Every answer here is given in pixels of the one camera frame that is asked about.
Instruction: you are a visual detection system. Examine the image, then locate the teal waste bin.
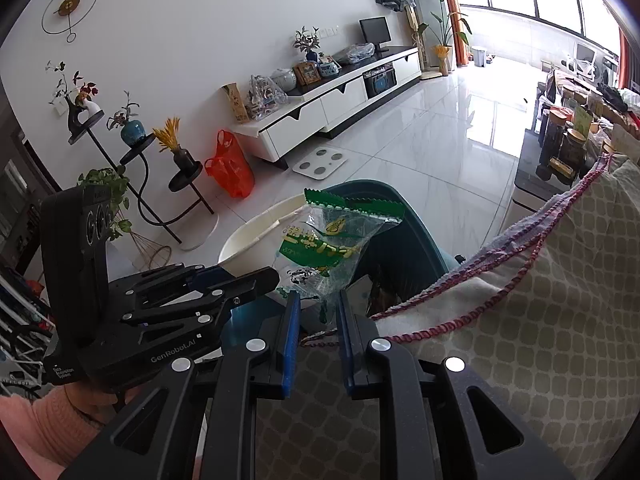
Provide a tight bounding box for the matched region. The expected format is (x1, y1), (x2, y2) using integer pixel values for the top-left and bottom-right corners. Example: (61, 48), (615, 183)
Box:
(220, 180), (466, 361)

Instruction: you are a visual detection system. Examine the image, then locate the wire basket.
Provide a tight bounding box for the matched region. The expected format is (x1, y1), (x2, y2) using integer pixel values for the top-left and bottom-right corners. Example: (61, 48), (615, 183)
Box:
(131, 230), (173, 271)

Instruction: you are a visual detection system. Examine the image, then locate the round wall clock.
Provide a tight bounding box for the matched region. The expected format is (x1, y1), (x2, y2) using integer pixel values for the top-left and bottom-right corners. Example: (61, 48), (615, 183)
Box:
(41, 0), (101, 43)

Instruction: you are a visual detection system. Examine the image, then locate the plant in dark vase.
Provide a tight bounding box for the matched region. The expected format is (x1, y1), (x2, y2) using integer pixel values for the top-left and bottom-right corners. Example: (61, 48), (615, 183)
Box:
(292, 26), (322, 63)

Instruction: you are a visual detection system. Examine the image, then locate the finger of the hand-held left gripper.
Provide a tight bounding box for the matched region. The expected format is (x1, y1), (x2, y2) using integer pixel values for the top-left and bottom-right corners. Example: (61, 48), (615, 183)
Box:
(120, 267), (281, 333)
(110, 262), (236, 306)

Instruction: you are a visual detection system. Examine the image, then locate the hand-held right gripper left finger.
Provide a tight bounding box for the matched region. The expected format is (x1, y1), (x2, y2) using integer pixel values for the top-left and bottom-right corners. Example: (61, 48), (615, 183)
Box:
(60, 290), (303, 480)

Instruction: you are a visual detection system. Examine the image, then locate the clear plastic bag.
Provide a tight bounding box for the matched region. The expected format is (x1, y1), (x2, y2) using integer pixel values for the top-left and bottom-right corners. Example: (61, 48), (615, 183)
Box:
(332, 42), (376, 65)

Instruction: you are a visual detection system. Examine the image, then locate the person's left forearm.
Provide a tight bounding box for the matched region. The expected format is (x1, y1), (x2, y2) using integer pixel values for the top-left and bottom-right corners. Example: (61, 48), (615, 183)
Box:
(0, 385), (108, 480)

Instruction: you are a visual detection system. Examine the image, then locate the white office chair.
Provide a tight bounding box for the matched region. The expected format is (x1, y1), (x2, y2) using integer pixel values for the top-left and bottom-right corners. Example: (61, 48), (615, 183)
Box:
(570, 42), (598, 78)

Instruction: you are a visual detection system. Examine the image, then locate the white black vase with flowers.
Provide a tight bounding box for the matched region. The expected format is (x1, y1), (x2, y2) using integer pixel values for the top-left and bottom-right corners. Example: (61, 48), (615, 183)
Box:
(47, 60), (103, 128)

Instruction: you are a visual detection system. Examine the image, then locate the cream plastic tray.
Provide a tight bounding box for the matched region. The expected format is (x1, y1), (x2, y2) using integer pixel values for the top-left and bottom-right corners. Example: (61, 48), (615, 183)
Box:
(218, 195), (321, 306)

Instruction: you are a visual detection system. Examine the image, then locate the person's left hand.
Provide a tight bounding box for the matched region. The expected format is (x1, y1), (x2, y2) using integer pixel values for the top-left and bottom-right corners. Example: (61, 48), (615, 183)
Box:
(62, 382), (151, 428)

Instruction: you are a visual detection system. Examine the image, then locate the blue vase with plant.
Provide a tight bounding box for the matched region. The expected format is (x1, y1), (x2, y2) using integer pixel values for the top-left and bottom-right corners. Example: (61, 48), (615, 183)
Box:
(106, 91), (146, 146)

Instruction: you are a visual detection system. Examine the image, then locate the clear green snack wrapper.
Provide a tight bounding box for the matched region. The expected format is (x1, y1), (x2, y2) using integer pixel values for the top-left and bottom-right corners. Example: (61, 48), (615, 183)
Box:
(274, 187), (405, 323)

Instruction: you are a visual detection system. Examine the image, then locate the white wire rack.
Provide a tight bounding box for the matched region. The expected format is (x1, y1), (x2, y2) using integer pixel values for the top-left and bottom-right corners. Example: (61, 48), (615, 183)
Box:
(0, 265), (61, 401)

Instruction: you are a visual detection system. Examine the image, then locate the white TV cabinet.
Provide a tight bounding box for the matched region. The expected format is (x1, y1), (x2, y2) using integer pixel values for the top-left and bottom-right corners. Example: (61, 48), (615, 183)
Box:
(222, 46), (423, 171)

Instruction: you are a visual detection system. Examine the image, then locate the black tiered plant stand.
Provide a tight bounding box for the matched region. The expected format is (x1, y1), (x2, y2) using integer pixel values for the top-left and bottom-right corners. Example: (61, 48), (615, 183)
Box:
(67, 110), (221, 251)

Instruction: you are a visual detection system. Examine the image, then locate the patterned tablecloth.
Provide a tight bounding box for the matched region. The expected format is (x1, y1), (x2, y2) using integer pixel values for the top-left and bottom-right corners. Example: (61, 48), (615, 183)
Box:
(255, 152), (640, 480)

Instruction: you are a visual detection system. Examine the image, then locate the tall plant in yellow pot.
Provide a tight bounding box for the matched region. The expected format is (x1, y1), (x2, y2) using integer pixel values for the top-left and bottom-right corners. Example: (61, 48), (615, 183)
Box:
(417, 0), (473, 77)

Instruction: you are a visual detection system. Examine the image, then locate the dark glass cabinet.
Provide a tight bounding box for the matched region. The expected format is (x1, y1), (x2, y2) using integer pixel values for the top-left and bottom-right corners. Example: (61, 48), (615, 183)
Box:
(0, 95), (56, 281)

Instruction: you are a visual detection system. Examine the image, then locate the picture frame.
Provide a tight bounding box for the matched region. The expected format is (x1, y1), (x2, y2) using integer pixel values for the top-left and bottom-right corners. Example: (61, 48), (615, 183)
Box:
(292, 61), (322, 87)

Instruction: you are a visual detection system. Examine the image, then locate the yellow carton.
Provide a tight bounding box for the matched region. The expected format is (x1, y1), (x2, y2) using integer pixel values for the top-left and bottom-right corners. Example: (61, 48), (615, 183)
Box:
(222, 82), (251, 125)

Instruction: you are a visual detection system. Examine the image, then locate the clear bag of items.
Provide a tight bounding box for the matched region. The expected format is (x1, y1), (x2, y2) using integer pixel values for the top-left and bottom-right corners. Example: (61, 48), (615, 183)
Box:
(245, 75), (291, 121)

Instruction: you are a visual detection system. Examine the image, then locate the cluttered coffee table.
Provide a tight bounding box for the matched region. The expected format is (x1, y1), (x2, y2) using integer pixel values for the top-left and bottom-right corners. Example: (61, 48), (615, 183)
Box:
(512, 67), (640, 211)

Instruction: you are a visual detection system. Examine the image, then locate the white bathroom scale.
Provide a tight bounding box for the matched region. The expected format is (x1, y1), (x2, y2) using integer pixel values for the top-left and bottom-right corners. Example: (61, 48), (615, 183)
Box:
(291, 146), (349, 178)

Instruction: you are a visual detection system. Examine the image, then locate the orange plastic bag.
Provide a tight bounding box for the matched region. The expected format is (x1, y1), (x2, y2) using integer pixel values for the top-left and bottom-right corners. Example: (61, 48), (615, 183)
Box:
(204, 129), (255, 200)

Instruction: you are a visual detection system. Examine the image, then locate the black vase yellow wheat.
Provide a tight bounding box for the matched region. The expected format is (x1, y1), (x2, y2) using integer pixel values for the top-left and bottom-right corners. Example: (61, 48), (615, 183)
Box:
(152, 116), (197, 171)

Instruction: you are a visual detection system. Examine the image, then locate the white lidded ceramic jar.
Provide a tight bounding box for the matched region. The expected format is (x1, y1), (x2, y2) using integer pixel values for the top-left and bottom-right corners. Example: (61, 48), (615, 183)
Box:
(270, 67), (298, 93)

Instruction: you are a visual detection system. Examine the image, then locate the black monitor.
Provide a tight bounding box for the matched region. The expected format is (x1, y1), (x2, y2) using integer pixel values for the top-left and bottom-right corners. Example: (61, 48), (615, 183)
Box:
(359, 16), (393, 53)

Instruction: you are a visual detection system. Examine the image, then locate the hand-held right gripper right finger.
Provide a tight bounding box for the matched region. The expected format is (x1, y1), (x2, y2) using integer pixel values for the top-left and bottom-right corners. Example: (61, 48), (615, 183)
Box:
(336, 290), (576, 480)

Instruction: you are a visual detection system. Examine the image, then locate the green ivy plant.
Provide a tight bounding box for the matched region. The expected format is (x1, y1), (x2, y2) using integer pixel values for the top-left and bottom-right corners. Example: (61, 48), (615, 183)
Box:
(77, 166), (133, 241)

